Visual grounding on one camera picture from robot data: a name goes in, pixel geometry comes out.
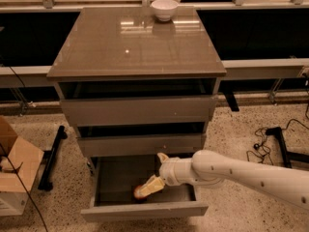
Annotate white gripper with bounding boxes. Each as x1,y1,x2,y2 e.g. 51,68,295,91
140,153,197,197

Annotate red apple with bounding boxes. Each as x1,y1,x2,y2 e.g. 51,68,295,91
133,185,146,200

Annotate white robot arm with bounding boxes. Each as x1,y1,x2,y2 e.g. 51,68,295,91
134,150,309,210

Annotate bottom grey drawer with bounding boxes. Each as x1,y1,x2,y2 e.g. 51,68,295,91
81,155,208,222

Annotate grey drawer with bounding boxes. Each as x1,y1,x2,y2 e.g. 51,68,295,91
78,122,206,157
59,79,217,127
81,155,208,222

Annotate middle grey drawer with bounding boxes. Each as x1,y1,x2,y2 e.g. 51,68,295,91
78,122,206,157

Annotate grey drawer cabinet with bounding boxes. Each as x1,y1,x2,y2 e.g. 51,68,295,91
46,5,227,176

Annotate top grey drawer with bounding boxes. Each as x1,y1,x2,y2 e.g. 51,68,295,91
59,79,217,127

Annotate black left stand foot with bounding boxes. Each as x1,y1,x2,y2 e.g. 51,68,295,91
38,126,68,191

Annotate black stand foot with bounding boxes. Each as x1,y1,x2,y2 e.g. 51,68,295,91
266,127,309,168
38,126,68,191

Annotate black right stand foot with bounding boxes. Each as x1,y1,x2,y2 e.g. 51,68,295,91
266,127,309,168

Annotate cardboard box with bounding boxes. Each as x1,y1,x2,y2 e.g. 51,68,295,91
0,116,43,217

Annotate white bowl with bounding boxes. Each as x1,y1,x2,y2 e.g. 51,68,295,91
151,0,178,21

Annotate black cable bundle on floor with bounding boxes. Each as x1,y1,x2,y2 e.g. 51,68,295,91
245,118,309,172

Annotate black cable at left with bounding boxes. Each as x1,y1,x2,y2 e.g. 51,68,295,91
0,61,49,232

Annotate metal railing frame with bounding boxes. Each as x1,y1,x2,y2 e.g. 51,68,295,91
0,0,309,80

